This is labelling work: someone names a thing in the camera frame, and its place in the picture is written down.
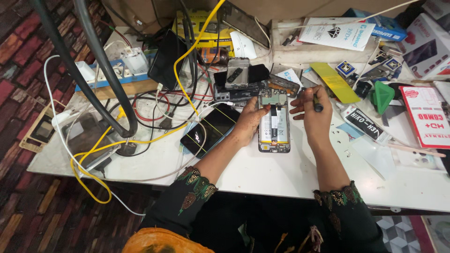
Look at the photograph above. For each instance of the person's left hand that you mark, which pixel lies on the person's left hand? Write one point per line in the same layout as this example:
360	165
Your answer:
248	123

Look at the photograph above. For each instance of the person's right hand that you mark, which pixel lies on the person's right hand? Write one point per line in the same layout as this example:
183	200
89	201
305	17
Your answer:
318	123

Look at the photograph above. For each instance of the person's right fingers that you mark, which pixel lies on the person's right fingers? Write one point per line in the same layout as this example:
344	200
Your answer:
298	105

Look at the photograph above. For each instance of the person's left fingers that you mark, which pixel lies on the person's left fingers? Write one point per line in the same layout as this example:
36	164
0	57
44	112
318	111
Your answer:
259	107

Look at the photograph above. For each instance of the black screwdriver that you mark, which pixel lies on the black screwdriver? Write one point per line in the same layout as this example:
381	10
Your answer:
318	104

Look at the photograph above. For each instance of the smartphone with battery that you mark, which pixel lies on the smartphone with battery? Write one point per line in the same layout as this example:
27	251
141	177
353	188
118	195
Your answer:
275	130

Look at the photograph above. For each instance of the black phone midframe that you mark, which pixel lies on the black phone midframe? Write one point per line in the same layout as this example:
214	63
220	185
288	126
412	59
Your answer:
235	94

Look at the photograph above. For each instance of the black phone back cover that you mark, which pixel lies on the black phone back cover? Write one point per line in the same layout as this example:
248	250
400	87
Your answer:
259	73

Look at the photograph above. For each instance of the yellow plastic strip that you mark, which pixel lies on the yellow plastic strip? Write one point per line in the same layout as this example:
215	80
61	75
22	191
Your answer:
335	82

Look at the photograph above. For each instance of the smartphone with yellow screen lines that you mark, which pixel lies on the smartphone with yellow screen lines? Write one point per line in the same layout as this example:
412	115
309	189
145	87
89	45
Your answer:
211	130

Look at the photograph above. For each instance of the small square printed card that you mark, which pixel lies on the small square printed card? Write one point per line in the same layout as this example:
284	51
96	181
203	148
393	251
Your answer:
392	64
346	69

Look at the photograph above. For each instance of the white paper card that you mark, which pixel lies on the white paper card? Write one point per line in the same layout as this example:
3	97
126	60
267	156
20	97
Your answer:
244	45

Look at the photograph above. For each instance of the white glue tube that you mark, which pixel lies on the white glue tube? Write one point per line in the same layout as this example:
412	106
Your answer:
362	123

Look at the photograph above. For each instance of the white printed paper packet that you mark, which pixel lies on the white printed paper packet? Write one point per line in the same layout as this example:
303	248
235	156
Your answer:
337	33

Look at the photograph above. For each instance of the green triangular pry tool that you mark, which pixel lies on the green triangular pry tool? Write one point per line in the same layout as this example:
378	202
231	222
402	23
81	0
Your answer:
384	95

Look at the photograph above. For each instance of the yellow cardboard box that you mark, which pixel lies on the yellow cardboard box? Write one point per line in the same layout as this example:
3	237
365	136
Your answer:
207	35

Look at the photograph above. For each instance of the clear plastic film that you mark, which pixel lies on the clear plastic film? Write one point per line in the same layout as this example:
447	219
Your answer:
376	158

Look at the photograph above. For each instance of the black tablet screen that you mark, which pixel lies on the black tablet screen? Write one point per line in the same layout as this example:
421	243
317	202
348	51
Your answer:
166	59

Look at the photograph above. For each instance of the person's black embroidered clothing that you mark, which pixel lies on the person's black embroidered clothing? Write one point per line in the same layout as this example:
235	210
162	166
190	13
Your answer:
253	225

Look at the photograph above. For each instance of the blue cardboard box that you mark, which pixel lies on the blue cardboard box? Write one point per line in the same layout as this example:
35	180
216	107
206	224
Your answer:
385	24

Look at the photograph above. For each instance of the thin wooden stick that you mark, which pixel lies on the thin wooden stick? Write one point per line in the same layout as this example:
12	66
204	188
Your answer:
418	150

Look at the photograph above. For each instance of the red and white packet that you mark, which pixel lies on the red and white packet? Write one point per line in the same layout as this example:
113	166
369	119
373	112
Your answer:
427	117

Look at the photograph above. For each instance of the white charger adapter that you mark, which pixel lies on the white charger adapter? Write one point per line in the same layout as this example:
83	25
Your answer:
134	59

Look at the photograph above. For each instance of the black round power plug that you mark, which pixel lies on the black round power plug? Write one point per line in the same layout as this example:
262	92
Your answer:
127	149

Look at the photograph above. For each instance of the white phone carton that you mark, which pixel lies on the white phone carton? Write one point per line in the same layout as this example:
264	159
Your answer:
427	47

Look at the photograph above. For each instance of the thick black tube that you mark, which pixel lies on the thick black tube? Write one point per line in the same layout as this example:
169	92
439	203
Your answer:
70	63
116	91

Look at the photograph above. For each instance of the blue and white power strip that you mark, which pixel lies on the blue and white power strip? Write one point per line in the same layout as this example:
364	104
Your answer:
116	75

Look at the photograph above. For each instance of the brown cardboard box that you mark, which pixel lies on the brown cardboard box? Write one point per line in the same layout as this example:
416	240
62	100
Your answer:
133	14

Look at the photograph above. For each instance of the orange cloth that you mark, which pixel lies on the orange cloth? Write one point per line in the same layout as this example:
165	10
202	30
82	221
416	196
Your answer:
165	242

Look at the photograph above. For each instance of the clear phone case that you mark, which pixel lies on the clear phone case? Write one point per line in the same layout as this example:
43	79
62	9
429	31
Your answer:
88	140

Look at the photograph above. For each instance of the small white charger plug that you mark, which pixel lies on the small white charger plug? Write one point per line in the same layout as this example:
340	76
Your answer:
85	70

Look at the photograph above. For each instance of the white charger block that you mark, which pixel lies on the white charger block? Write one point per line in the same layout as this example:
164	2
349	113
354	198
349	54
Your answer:
61	117

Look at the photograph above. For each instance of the silver phone frame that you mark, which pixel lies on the silver phone frame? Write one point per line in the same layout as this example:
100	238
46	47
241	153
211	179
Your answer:
237	72

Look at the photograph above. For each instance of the beige phone frame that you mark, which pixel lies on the beige phone frame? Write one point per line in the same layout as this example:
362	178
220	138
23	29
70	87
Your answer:
38	131

